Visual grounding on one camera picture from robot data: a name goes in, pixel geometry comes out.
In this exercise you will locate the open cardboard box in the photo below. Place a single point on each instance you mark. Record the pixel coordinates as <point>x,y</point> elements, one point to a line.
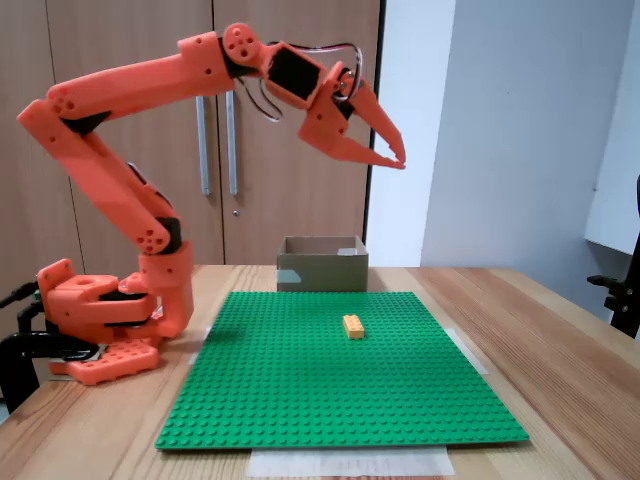
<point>325,272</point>

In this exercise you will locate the yellow lego block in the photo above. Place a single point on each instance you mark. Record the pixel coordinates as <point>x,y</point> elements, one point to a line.
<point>354,327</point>

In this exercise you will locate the green lego baseplate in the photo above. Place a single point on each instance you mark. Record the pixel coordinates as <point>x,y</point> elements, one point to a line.
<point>300,390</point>

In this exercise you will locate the wooden cabinet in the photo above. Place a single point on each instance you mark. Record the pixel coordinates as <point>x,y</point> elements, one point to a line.
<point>300,200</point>

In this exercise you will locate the short masking tape strip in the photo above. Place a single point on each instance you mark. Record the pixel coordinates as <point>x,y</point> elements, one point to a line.
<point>207,335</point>
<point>475,357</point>

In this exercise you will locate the white panel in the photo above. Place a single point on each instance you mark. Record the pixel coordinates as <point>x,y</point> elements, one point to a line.
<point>620,150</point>

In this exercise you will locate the black stand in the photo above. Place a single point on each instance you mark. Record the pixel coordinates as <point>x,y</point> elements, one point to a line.
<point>625,305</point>

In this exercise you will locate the long masking tape strip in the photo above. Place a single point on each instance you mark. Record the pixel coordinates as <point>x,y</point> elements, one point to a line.
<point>350,462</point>

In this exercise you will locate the black table clamp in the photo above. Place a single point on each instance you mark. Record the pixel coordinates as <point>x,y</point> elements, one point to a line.
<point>30,342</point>

